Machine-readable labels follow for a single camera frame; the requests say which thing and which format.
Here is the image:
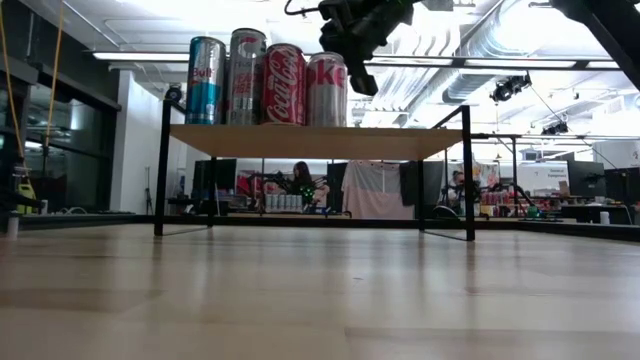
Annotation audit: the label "black metal table frame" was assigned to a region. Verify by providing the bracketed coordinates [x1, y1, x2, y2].
[0, 212, 640, 244]

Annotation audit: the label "silver Diet Coke can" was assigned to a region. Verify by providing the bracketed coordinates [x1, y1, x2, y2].
[305, 51, 349, 128]

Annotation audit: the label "red Coca-Cola can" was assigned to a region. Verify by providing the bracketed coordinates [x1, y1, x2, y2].
[259, 43, 308, 126]

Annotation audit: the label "wooden shelf black metal legs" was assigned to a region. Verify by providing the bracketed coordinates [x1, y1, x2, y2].
[152, 102, 476, 242]

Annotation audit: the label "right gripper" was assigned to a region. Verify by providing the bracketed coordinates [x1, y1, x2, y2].
[318, 0, 416, 97]

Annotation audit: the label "black standing panel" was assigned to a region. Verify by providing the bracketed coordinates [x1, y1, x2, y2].
[327, 162, 349, 214]

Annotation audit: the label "black monitor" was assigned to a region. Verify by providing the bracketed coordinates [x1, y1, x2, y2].
[604, 167, 640, 205]
[567, 159, 605, 199]
[192, 158, 238, 201]

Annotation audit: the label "black hanging cloth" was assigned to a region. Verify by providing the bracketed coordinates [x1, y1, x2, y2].
[398, 160, 446, 207]

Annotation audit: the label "tall white can black lid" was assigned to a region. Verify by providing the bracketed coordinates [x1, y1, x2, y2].
[224, 28, 268, 126]

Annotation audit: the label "blue silver Red Bull can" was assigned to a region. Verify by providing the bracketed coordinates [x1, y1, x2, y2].
[184, 35, 227, 125]

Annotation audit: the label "white pink hanging cloth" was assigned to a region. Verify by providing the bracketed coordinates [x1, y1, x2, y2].
[342, 159, 416, 220]

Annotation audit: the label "yellow green device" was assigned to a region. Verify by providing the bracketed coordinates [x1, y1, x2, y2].
[16, 179, 39, 216]

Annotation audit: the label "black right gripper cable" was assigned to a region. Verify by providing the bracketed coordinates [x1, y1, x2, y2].
[283, 0, 322, 17]

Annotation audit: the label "orange hanging cable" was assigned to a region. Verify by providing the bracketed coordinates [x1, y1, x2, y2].
[42, 0, 66, 149]
[0, 0, 26, 171]

